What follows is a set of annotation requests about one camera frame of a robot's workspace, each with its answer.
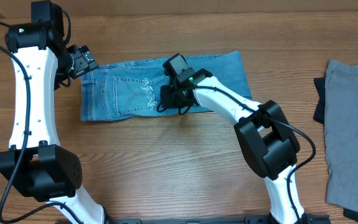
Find light blue denim jeans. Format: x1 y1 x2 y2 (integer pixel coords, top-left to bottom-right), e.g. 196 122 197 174
80 51 252 121

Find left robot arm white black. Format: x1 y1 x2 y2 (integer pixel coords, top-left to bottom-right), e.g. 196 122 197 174
0 1 109 223

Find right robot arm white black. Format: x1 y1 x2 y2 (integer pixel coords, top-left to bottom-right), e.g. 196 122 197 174
157 54 305 223

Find black garment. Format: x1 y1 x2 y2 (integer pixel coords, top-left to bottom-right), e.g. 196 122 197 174
313 77 325 124

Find grey folded garment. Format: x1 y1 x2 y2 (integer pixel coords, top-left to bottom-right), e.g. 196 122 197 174
324 60 358 212

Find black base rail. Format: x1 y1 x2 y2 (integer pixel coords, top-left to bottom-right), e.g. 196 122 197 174
106 213 331 224

